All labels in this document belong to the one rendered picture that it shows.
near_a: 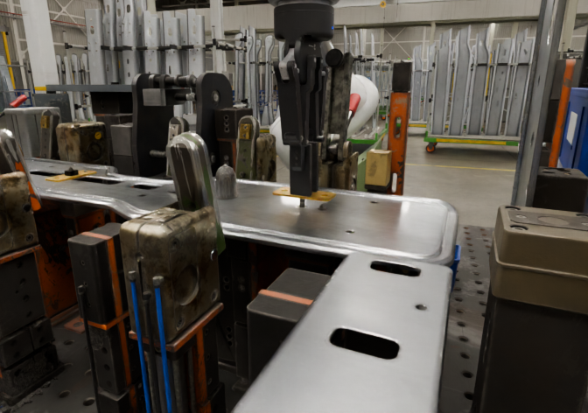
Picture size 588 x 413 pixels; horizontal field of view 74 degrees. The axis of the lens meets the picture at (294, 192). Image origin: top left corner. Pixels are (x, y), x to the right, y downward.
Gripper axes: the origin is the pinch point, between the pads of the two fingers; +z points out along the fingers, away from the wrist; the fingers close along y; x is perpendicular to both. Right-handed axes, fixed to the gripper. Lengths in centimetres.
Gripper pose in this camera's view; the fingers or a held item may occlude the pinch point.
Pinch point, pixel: (304, 168)
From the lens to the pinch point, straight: 54.0
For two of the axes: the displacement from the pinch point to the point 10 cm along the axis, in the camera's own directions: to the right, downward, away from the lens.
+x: 9.1, 0.9, -3.9
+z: 0.1, 9.7, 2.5
